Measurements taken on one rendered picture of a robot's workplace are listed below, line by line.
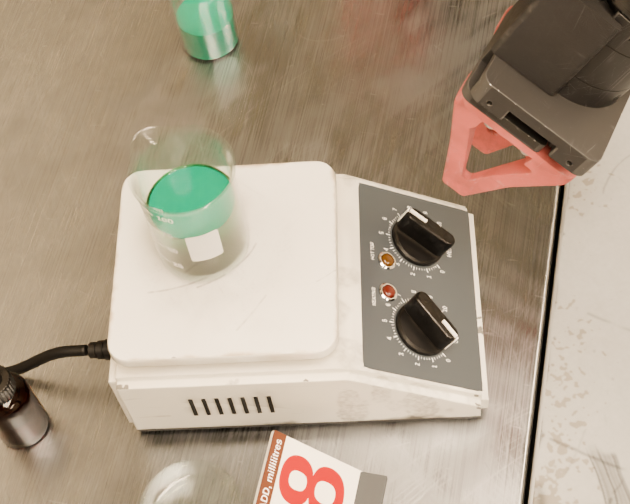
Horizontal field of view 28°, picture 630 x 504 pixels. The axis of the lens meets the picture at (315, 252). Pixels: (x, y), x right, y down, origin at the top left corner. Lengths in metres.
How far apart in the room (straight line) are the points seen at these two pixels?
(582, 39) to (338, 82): 0.32
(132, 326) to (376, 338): 0.13
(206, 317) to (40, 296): 0.16
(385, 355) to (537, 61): 0.19
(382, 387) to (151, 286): 0.13
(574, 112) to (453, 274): 0.17
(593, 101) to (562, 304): 0.19
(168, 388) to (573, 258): 0.26
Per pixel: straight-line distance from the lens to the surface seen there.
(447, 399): 0.68
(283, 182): 0.69
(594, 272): 0.76
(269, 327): 0.64
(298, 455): 0.67
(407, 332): 0.67
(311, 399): 0.67
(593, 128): 0.58
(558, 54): 0.56
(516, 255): 0.76
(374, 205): 0.71
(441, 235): 0.70
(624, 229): 0.78
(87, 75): 0.88
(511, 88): 0.57
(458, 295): 0.71
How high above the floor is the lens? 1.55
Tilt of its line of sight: 58 degrees down
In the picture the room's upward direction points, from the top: 10 degrees counter-clockwise
